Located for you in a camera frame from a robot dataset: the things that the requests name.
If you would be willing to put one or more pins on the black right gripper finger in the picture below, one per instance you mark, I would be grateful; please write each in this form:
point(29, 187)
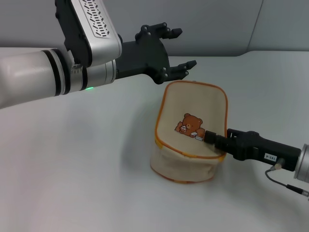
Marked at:
point(216, 142)

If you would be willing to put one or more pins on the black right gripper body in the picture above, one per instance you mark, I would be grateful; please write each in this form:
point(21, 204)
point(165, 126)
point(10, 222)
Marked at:
point(253, 147)

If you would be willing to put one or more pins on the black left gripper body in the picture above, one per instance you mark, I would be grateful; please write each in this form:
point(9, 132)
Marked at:
point(142, 56)

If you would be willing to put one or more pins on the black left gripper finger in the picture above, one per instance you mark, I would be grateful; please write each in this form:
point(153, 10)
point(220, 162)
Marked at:
point(175, 33)
point(179, 71)

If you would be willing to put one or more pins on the beige bear print food bag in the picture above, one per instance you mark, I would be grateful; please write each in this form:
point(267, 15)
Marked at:
point(190, 104)

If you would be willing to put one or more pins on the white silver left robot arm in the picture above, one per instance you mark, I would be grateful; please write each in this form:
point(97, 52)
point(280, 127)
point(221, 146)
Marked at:
point(29, 72)

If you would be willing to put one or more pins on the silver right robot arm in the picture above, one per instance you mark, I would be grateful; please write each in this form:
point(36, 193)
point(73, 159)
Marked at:
point(303, 163)

